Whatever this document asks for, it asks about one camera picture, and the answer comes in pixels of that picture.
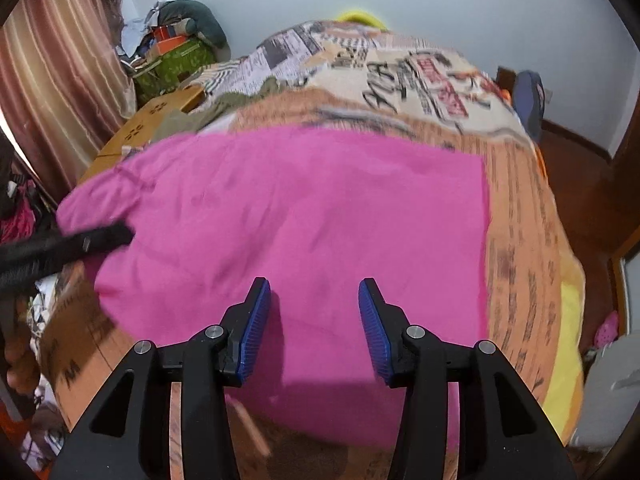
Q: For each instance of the yellow curved headboard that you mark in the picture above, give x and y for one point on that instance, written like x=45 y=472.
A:
x=362 y=18

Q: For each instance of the striped brown curtain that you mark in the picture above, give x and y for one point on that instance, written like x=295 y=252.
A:
x=64 y=92

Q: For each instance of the pink pants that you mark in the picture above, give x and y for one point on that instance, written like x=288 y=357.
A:
x=315 y=212

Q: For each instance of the olive green shorts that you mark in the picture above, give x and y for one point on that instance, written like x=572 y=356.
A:
x=179 y=122

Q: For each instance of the white plastic object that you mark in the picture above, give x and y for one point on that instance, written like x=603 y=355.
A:
x=611 y=395

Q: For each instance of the dark blue backpack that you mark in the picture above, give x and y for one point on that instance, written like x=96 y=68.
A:
x=529 y=102

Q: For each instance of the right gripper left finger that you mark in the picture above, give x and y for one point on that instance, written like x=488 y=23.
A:
x=124 y=432

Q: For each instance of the pink croc shoe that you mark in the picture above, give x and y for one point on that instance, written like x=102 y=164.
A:
x=607 y=332

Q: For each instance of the newspaper print bed blanket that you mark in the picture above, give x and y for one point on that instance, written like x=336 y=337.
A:
x=354 y=78

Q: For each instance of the person's left hand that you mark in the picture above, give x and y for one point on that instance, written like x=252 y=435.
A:
x=23 y=375

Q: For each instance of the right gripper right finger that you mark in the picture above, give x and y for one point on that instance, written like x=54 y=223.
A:
x=504 y=433

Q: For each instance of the green patterned storage box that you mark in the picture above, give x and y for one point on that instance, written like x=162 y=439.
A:
x=165 y=73

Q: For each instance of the orange box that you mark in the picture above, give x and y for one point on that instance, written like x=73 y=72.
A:
x=167 y=38

